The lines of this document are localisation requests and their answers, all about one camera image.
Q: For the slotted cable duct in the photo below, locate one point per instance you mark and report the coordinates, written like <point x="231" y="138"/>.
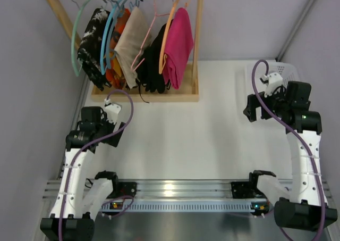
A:
<point x="185" y="206"/>

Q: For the aluminium mounting rail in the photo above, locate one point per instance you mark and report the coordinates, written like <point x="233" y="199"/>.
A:
<point x="154" y="189"/>

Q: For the orange hanger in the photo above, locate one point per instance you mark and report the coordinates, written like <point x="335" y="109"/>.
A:
<point x="168" y="24"/>

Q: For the beige trousers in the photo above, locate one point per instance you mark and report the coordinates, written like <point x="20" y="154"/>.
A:
<point x="129" y="44"/>

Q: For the pink hanger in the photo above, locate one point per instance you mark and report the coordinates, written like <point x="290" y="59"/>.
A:
<point x="148" y="31"/>

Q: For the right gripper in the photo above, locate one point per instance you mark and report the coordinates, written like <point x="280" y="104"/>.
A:
<point x="255" y="106"/>

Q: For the magenta trousers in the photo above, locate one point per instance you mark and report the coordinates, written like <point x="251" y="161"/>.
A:
<point x="178" y="47"/>

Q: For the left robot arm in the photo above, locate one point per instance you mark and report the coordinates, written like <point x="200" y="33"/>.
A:
<point x="74" y="212"/>

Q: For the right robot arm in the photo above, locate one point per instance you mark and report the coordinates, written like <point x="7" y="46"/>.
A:
<point x="305" y="206"/>

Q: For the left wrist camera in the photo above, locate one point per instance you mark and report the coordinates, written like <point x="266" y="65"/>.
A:
<point x="112" y="110"/>

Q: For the white plastic basket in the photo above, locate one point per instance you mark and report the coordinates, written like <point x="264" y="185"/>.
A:
<point x="287" y="71"/>

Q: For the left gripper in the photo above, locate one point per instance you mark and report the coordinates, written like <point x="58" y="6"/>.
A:
<point x="114" y="135"/>

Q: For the black white patterned trousers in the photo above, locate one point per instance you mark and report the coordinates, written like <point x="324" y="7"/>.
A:
<point x="90" y="47"/>

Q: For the orange patterned trousers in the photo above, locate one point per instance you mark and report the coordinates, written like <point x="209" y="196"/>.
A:
<point x="114" y="75"/>

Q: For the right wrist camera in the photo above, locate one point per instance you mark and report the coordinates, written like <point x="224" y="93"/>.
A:
<point x="272" y="81"/>

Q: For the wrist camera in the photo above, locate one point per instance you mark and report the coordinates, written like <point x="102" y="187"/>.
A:
<point x="272" y="81"/>
<point x="112" y="110"/>

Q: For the blue hanger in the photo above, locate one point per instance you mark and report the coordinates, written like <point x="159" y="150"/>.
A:
<point x="105" y="51"/>
<point x="133" y="4"/>

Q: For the wooden clothes rack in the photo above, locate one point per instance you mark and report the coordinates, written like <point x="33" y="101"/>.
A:
<point x="189" y="90"/>

